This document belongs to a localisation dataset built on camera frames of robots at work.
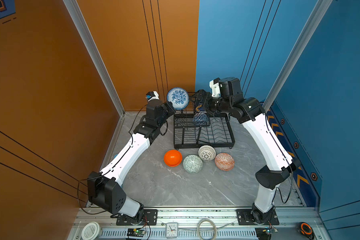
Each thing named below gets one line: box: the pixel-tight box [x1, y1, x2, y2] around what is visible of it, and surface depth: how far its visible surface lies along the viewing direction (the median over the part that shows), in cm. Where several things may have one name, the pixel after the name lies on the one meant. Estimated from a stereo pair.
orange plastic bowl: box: [164, 149, 183, 167], surface depth 92 cm
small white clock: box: [165, 222, 179, 239], surface depth 70 cm
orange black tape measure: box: [297, 221, 314, 240], surface depth 69 cm
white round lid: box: [81, 221, 101, 240], surface depth 66 cm
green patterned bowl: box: [183, 154, 203, 174], surface depth 91 cm
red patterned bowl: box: [215, 152, 235, 172], surface depth 93 cm
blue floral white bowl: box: [166, 87, 190, 111], surface depth 78 cm
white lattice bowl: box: [198, 145, 217, 162], surface depth 96 cm
